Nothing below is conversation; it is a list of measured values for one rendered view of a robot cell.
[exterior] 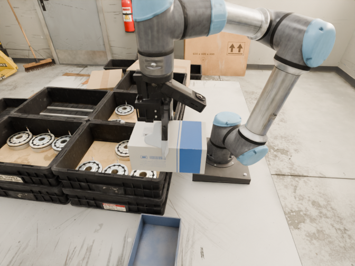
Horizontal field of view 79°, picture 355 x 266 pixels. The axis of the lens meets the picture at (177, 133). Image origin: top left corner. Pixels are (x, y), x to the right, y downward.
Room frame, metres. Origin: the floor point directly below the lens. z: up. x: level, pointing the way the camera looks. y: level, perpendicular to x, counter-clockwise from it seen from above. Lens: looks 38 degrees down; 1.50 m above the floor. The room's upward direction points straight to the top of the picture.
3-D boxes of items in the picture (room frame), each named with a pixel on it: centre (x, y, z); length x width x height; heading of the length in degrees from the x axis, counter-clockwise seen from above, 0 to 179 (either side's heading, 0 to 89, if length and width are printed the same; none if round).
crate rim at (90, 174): (0.63, 0.23, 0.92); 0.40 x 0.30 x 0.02; 82
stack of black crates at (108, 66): (2.70, 0.71, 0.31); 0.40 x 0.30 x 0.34; 86
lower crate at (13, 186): (0.68, 0.63, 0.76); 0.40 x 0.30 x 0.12; 82
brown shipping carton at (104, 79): (1.42, 0.50, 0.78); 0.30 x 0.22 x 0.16; 10
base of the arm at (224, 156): (0.78, -0.21, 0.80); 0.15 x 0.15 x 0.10
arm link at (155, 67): (0.46, 0.05, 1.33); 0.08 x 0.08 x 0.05
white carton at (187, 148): (0.46, 0.02, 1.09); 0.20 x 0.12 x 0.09; 86
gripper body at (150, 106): (0.46, 0.05, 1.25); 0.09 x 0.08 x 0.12; 86
